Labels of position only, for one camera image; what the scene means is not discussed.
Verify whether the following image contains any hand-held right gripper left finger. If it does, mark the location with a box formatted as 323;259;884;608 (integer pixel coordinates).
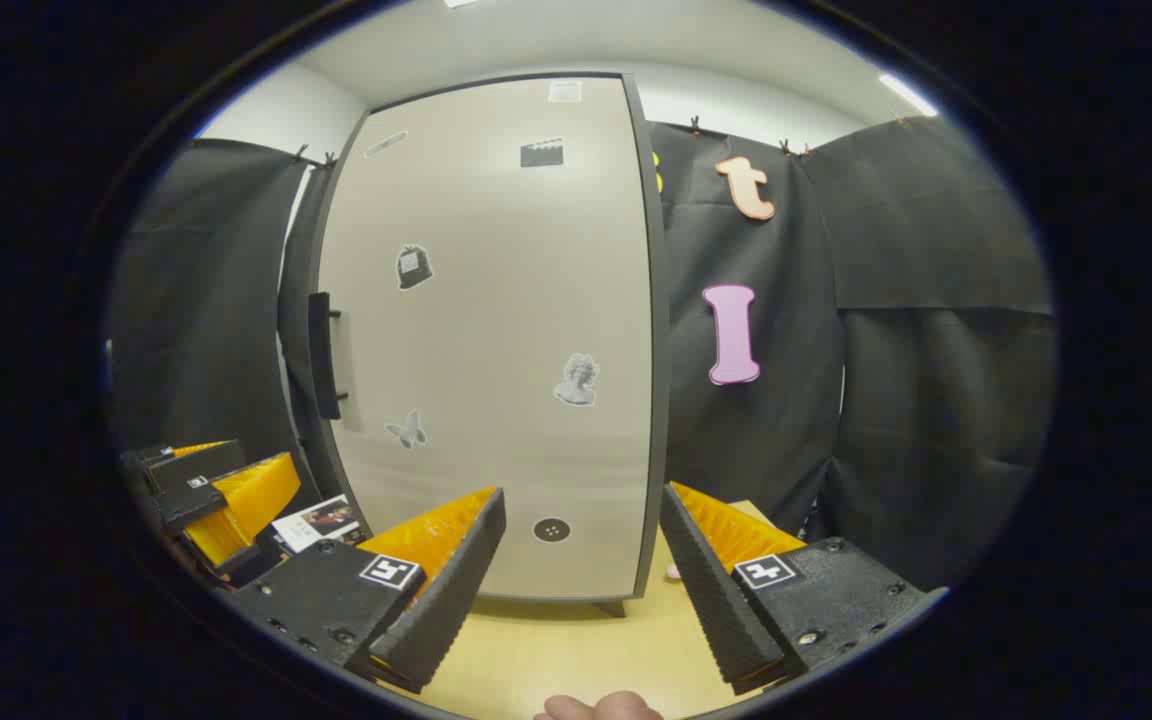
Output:
231;487;507;696

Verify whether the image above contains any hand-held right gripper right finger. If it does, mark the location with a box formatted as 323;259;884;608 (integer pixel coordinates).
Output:
658;480;949;697

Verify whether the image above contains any black cabinet door handle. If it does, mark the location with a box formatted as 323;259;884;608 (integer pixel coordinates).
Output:
308;292;343;421

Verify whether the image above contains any grey cabinet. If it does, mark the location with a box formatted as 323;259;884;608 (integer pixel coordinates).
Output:
311;68;674;618

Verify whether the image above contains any printed magazine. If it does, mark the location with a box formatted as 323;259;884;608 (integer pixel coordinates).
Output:
271;494;369;557

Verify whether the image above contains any black backdrop cloth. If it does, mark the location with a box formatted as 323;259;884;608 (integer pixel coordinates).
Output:
111;138;357;521
648;118;1057;591

